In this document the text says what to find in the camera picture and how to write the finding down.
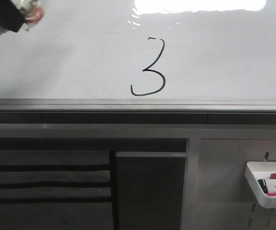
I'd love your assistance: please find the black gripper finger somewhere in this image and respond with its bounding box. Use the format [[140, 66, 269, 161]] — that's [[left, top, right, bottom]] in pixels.
[[0, 0, 25, 32]]

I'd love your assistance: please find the white whiteboard marker with tape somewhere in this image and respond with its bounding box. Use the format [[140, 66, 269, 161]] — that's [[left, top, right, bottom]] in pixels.
[[0, 0, 44, 36]]

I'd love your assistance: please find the white whiteboard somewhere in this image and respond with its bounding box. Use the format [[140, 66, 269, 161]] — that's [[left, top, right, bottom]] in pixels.
[[0, 0, 276, 112]]

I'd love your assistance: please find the white plastic marker tray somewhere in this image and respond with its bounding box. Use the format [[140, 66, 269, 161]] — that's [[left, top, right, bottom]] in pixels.
[[245, 161, 276, 209]]

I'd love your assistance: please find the black capped marker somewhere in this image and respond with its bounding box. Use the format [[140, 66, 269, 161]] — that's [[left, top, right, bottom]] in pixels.
[[257, 179, 276, 194]]

